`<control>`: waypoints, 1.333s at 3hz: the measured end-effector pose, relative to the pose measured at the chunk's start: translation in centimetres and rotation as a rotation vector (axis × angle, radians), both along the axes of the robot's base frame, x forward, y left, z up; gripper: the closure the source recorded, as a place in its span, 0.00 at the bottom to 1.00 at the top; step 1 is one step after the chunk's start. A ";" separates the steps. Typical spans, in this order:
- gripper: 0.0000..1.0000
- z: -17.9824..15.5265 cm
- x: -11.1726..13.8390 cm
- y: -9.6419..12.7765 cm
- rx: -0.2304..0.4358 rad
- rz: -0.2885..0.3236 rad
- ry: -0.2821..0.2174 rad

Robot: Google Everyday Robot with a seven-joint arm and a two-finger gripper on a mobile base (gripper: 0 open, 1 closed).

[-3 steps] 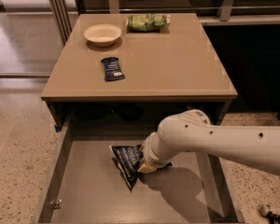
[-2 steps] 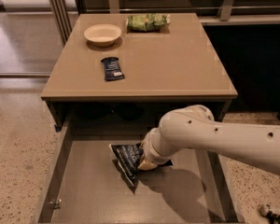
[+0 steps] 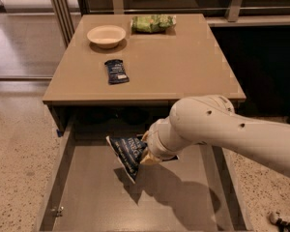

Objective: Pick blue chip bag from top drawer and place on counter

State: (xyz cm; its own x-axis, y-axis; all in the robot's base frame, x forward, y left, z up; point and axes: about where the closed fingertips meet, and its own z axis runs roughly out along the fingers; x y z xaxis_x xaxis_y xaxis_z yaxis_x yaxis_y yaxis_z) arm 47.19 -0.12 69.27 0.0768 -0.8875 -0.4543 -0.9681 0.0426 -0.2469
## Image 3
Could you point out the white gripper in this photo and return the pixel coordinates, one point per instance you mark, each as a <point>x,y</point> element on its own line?
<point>155,144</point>

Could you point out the blue Kettle chip bag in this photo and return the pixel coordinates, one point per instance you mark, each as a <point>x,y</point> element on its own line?
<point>128,151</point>

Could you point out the robot base wheel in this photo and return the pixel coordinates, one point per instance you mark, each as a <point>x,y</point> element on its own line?
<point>281,221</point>

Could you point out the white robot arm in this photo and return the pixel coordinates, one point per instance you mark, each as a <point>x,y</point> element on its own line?
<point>211,120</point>

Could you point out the open grey top drawer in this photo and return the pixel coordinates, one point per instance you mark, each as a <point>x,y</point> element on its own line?
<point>89,190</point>

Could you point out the grey cabinet with counter top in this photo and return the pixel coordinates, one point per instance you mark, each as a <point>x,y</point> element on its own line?
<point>184,61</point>

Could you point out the green chip bag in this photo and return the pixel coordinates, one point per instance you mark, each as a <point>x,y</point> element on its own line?
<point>152,23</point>

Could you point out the small dark blue snack packet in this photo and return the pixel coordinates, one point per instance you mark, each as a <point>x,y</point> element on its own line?
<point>116,71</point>

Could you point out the white paper bowl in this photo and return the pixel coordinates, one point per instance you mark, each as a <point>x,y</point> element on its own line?
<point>107,36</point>

